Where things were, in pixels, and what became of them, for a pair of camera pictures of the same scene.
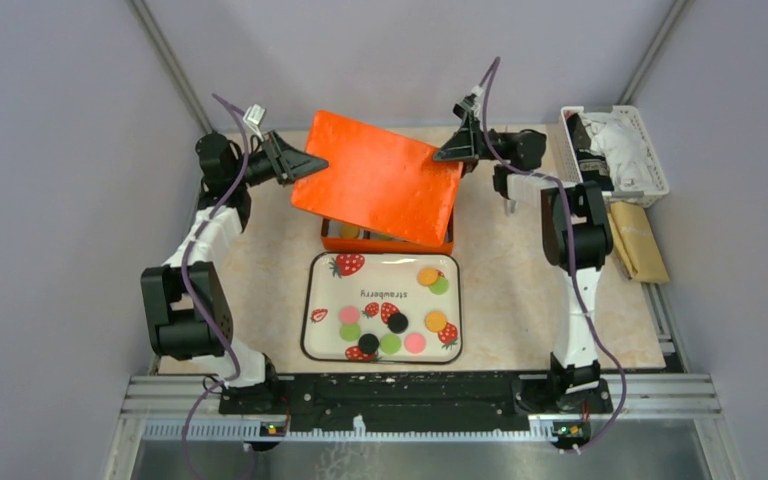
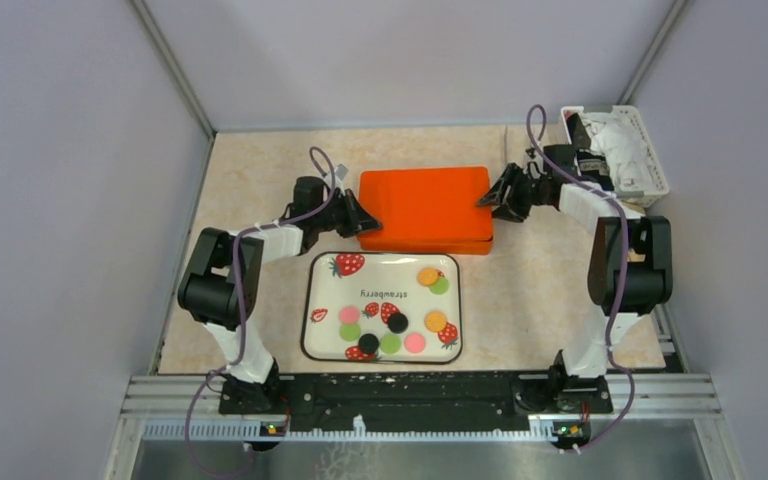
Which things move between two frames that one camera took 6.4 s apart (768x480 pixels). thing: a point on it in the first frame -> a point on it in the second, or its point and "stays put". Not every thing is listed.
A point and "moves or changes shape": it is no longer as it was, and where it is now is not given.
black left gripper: x=290 y=163 -> x=357 y=218
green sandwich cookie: x=350 y=331 stays put
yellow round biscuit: x=435 y=321 stays put
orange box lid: x=379 y=180 moves or changes shape
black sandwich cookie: x=368 y=343 stays put
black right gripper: x=464 y=146 -> x=512 y=209
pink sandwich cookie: x=414 y=343 stays put
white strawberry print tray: x=383 y=308 stays put
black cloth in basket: x=593 y=166 stays put
